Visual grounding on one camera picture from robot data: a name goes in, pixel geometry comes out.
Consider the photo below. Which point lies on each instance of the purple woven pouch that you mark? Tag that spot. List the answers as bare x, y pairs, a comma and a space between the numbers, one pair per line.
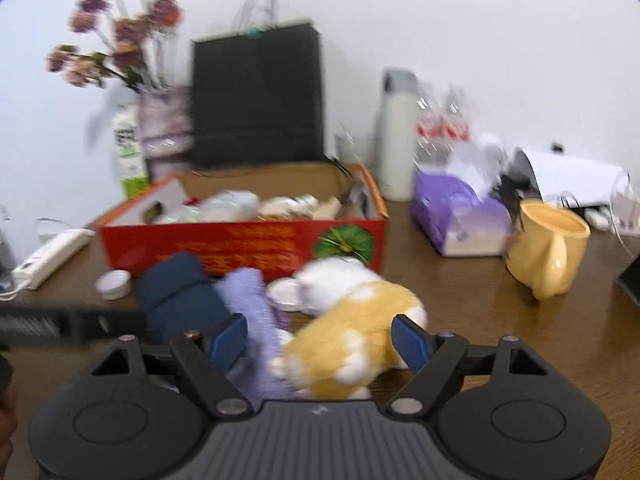
244, 292

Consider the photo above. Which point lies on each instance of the water bottle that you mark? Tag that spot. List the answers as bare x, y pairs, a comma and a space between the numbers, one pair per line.
456, 116
432, 150

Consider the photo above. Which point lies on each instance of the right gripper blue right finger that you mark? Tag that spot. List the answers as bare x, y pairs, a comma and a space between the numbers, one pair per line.
413, 344

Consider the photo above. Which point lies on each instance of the purple tissue pack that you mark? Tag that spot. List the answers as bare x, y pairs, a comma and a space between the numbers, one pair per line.
456, 221

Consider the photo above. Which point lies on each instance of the teal binder clip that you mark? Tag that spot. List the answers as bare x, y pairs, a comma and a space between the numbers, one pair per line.
253, 34

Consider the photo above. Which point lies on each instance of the white yellow plush toy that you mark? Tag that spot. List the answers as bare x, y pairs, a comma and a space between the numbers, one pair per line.
348, 342

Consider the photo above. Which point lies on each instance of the black paper bag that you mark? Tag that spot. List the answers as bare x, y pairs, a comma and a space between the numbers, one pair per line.
256, 102

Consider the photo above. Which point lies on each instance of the person left hand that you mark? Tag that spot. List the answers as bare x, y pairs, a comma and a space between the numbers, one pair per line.
8, 411

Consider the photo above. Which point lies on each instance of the purple marbled vase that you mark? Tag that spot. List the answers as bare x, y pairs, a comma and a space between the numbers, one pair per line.
165, 129

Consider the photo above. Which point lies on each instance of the white power bank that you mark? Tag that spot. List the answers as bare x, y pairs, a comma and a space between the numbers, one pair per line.
48, 258

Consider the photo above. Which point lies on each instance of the yellow ceramic mug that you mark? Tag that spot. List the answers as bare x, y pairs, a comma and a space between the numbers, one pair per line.
546, 249

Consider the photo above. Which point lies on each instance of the white jar lid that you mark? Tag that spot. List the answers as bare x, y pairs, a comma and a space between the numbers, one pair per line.
114, 284
286, 295

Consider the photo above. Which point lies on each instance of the glass cup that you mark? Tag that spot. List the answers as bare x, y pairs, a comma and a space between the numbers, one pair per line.
352, 149

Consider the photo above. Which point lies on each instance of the navy blue zip case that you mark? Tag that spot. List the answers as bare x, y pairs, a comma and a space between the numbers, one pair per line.
177, 296

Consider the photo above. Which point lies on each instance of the dried pink flowers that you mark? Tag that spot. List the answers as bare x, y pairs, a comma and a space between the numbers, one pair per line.
136, 38

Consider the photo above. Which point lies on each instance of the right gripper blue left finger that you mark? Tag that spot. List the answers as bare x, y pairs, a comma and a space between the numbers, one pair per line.
227, 343

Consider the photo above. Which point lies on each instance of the red cardboard box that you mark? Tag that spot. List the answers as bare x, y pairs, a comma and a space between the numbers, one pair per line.
134, 242

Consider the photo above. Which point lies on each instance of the white thermos bottle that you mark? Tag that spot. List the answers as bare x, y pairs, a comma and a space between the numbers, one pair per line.
395, 134

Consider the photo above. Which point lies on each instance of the milk carton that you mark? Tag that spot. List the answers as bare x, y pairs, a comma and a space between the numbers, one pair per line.
131, 165

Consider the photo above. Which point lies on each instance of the white appliance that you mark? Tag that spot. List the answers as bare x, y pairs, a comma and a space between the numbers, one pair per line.
583, 181

